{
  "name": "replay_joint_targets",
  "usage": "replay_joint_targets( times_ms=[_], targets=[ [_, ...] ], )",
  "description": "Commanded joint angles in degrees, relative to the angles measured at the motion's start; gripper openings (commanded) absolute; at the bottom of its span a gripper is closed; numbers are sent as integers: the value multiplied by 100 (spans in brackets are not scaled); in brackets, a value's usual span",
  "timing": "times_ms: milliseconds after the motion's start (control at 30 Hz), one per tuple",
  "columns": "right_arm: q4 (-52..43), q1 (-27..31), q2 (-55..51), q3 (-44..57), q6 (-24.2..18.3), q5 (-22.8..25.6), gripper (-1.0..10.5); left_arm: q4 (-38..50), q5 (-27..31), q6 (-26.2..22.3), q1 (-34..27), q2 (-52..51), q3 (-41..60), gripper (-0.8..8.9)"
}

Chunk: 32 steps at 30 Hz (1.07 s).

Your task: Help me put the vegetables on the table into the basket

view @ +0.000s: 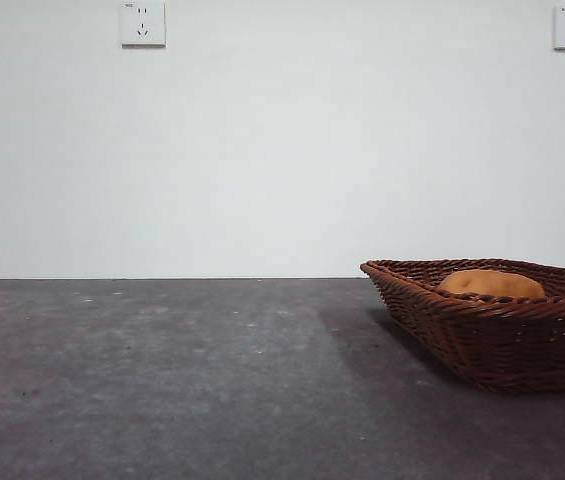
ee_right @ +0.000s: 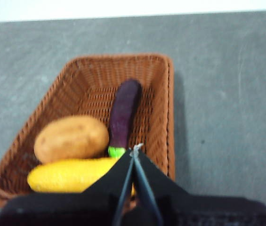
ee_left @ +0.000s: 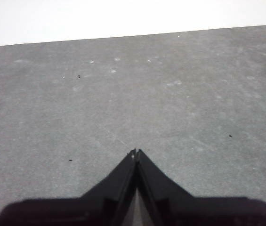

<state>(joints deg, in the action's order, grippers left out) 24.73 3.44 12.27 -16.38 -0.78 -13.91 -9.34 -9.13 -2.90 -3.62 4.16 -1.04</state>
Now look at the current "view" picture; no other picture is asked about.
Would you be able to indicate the brown potato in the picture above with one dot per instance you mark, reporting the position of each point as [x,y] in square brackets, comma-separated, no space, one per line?
[492,285]

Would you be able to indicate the brown wicker basket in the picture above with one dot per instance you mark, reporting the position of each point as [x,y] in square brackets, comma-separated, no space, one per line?
[502,340]

